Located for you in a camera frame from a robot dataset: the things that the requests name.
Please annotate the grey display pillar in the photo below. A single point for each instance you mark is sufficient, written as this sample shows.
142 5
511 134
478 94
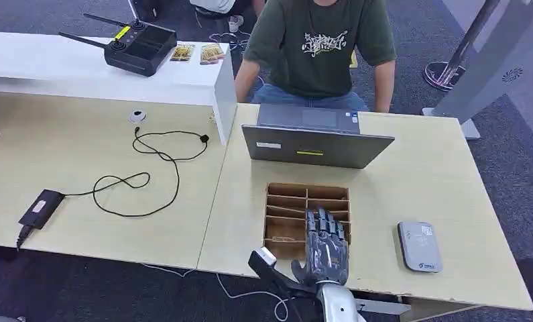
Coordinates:
492 58

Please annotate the black mains plug lead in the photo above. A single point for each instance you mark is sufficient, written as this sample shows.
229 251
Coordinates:
22 235

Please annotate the pole with round base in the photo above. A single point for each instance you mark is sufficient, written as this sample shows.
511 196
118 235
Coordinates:
444 75

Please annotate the pale wrist camera, black bracket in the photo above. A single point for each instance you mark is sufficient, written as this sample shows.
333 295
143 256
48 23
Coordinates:
266 266

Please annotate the black power adapter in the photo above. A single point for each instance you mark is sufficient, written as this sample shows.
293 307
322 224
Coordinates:
42 209

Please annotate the black remote controller with antennas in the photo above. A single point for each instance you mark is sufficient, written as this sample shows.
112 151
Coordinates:
137 53

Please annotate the grey laptop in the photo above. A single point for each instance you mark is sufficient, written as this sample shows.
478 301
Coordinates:
315 149

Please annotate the white desk shelf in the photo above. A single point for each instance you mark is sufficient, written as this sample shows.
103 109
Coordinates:
48 62

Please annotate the white round puck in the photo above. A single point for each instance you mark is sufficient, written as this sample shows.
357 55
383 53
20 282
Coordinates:
137 116

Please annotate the wooden divided card box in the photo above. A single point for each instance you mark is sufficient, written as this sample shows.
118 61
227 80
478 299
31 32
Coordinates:
288 231

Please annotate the person with white shoes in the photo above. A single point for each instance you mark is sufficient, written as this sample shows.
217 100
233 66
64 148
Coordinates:
213 4

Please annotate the grey card reader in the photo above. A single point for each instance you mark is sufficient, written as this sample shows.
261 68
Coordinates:
419 246

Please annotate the grey metal desk foot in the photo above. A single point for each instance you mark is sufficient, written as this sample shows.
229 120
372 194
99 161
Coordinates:
381 306

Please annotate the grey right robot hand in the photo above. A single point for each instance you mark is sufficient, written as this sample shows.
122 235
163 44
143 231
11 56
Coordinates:
326 258

